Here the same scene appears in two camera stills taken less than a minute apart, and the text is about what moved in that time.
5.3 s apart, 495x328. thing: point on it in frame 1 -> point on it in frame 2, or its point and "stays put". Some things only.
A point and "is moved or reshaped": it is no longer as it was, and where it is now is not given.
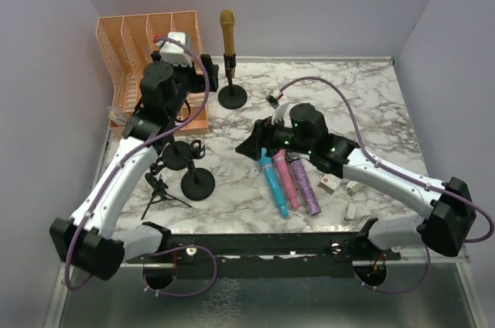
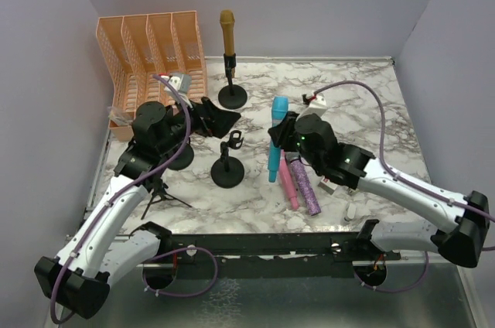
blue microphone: [267, 165] is moved or reshaped
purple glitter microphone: [309, 198] stays put
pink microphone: [281, 162] stays put
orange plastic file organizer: [126, 42] stays put
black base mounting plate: [267, 255] stays put
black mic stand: [233, 96] stays put
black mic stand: [198, 184] -> [227, 172]
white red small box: [329, 182] stays put
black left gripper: [202, 73] -> [201, 117]
